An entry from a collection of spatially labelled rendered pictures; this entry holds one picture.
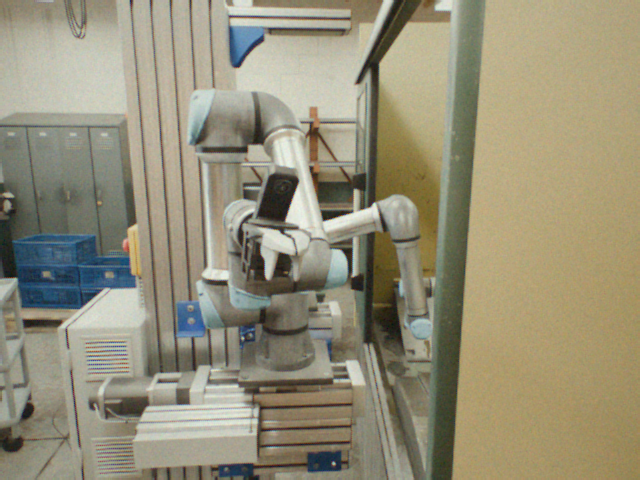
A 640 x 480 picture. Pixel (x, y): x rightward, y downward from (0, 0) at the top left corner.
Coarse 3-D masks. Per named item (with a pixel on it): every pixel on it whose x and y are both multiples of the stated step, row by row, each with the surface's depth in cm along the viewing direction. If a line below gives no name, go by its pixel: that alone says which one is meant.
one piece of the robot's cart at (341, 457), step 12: (264, 456) 126; (276, 456) 126; (288, 456) 126; (300, 456) 127; (312, 456) 126; (324, 456) 126; (336, 456) 127; (348, 456) 128; (216, 468) 127; (228, 468) 125; (240, 468) 125; (252, 468) 126; (264, 468) 127; (276, 468) 127; (288, 468) 127; (300, 468) 127; (312, 468) 127; (324, 468) 127; (336, 468) 127; (348, 468) 129
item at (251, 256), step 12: (240, 228) 74; (276, 228) 65; (288, 228) 66; (240, 240) 74; (252, 240) 66; (252, 252) 66; (252, 264) 65; (264, 264) 66; (276, 264) 67; (288, 264) 67; (252, 276) 67; (264, 276) 66; (276, 276) 67; (288, 276) 70
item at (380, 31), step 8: (392, 0) 107; (400, 0) 113; (384, 8) 122; (392, 8) 111; (400, 8) 111; (384, 16) 121; (392, 16) 127; (376, 24) 140; (384, 24) 127; (376, 32) 141; (384, 32) 144; (376, 40) 146; (368, 48) 168; (376, 48) 166; (368, 56) 175; (360, 64) 204; (368, 64) 192; (360, 72) 242; (360, 80) 243
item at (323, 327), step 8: (336, 304) 176; (336, 312) 168; (312, 320) 166; (320, 320) 167; (328, 320) 167; (336, 320) 167; (312, 328) 168; (320, 328) 169; (328, 328) 169; (336, 328) 168; (312, 336) 168; (320, 336) 168; (328, 336) 168; (336, 336) 168
